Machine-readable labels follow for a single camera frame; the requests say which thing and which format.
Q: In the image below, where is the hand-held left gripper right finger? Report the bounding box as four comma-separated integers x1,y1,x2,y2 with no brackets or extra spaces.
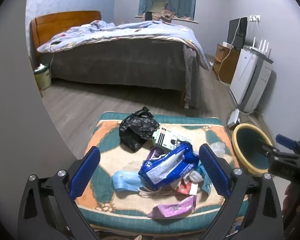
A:
199,144,283,240

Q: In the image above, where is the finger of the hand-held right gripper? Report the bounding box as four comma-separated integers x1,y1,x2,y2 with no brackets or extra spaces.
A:
256,137,280,157
276,134,300,155

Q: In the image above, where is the wooden cabinet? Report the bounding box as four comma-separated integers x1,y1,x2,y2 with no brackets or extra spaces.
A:
212,43,240,84

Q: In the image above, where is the grey bed sheet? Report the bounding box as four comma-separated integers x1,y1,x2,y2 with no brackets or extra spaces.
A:
50,39,190,95

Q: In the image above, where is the white tissue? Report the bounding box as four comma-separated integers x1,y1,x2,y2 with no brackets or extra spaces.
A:
182,171,204,183

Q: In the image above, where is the white air purifier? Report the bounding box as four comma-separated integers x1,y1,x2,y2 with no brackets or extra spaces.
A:
230,46,259,108

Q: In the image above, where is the white cable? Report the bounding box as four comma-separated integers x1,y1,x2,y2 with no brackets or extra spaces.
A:
216,17,240,83

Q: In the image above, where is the black plastic bag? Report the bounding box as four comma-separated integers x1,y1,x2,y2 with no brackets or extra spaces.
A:
119,107,160,152

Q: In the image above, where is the grey hanging cloth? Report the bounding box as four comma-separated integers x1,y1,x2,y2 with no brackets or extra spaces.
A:
182,46,200,109

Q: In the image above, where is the horse printed teal mat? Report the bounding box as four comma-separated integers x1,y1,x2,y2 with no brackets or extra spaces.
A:
75,112,250,233

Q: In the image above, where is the wooden bed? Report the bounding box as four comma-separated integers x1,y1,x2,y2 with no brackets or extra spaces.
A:
30,10,190,108

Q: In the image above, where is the pile of clothes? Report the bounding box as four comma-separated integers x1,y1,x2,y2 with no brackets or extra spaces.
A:
151,1,177,22

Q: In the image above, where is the black monitor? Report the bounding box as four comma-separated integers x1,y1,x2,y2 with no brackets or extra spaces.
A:
227,17,248,52

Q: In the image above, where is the white green cardboard box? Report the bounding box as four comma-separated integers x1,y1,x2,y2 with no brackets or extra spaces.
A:
152,127,188,150

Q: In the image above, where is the purple plastic packet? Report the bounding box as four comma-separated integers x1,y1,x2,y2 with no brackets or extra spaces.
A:
147,194,198,218

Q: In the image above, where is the green bedside bin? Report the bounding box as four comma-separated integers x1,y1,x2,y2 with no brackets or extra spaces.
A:
34,64,52,90

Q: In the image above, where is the yellow rimmed teal bin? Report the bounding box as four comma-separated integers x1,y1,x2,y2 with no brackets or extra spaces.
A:
232,124,274,174

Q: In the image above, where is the clear plastic wrap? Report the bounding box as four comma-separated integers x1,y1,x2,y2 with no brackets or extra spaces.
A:
210,142,227,159

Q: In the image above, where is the red white wrapper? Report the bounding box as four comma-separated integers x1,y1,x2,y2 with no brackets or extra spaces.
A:
175,180,199,195

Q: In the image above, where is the white floor power strip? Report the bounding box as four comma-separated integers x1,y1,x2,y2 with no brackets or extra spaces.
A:
227,109,240,128

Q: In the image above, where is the white router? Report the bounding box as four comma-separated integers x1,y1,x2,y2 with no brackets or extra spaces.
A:
249,37,272,53

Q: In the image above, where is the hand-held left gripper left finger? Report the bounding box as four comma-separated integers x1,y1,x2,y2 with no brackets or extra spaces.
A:
17,145,102,240

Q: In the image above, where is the blue white plastic packet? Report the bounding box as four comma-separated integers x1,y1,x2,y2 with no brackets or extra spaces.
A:
138,141,200,187

